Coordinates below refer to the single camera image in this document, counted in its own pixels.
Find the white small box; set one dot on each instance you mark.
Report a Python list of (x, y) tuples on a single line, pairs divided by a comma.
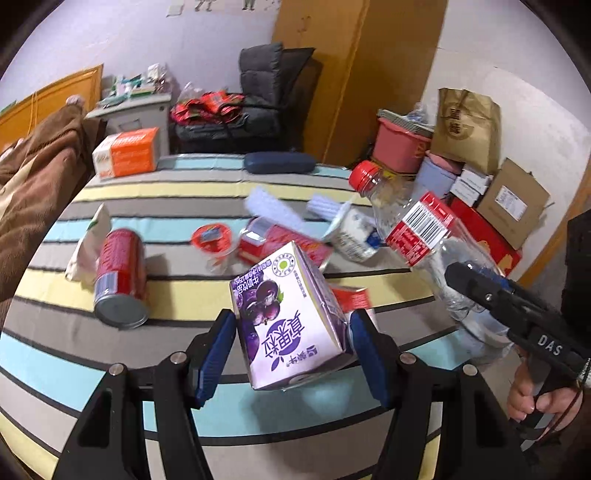
[(464, 199), (468, 188)]

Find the grey nightstand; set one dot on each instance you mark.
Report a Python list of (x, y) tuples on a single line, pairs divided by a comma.
[(134, 115)]

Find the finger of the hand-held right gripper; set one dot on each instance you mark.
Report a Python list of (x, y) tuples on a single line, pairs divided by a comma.
[(471, 279)]

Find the red bags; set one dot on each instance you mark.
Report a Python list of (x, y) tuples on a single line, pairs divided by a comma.
[(207, 104)]

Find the person's right hand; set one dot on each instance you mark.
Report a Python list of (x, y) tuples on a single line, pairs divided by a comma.
[(521, 397)]

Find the stack of white boxes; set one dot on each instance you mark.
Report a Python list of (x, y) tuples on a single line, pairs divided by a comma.
[(478, 177)]

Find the red drink can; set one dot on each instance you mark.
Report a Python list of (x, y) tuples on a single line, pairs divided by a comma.
[(120, 267)]

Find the brown blanket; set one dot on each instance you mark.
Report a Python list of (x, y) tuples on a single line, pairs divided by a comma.
[(37, 184)]

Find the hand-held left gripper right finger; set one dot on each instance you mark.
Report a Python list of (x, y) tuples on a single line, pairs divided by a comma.
[(369, 360)]

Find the patterned flat box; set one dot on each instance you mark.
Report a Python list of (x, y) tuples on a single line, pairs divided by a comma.
[(401, 121)]

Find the wooden headboard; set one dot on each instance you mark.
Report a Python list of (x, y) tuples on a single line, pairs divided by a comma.
[(55, 92)]

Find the clear plastic bottle red cap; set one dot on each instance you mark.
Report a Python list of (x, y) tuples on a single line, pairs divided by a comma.
[(415, 221)]

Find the orange and white box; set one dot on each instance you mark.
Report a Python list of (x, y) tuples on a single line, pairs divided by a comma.
[(129, 154)]

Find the pile of bottles and boxes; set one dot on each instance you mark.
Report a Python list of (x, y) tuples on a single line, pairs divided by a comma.
[(134, 87)]

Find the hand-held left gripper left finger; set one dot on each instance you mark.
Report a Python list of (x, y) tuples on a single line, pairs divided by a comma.
[(217, 355)]

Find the wooden door frame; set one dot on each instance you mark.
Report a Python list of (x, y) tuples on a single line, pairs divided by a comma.
[(540, 244)]

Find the white foam net sleeve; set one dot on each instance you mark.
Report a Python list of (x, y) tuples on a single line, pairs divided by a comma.
[(272, 207), (325, 207)]

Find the lilac plastic bucket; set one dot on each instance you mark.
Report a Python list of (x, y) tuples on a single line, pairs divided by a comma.
[(434, 180)]

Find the white yogurt cup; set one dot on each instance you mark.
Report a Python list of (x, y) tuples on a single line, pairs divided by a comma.
[(353, 235)]

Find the brown paper bag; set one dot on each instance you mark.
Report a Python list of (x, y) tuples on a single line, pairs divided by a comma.
[(466, 129)]

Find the red gift box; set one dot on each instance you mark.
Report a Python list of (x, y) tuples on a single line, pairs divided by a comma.
[(485, 240)]

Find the pink plastic basin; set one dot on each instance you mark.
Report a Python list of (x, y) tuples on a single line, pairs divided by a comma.
[(397, 147)]

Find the dark blue glasses case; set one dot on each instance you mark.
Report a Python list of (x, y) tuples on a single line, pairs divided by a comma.
[(277, 162)]

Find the red-lid plastic cup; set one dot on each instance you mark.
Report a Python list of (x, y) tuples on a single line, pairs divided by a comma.
[(210, 237)]

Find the person's black clothing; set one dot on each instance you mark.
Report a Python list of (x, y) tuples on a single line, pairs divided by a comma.
[(577, 263)]

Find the open cardboard box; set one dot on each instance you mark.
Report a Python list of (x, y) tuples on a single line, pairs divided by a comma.
[(512, 203)]

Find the red drink carton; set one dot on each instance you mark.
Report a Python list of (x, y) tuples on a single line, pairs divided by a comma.
[(353, 297), (286, 242)]

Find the black folding chair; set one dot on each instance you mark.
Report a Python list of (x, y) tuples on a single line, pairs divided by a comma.
[(263, 78)]

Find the purple milk carton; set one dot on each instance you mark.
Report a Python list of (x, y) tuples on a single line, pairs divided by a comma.
[(286, 323)]

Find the wooden wardrobe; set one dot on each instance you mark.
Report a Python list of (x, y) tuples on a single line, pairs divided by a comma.
[(369, 69)]

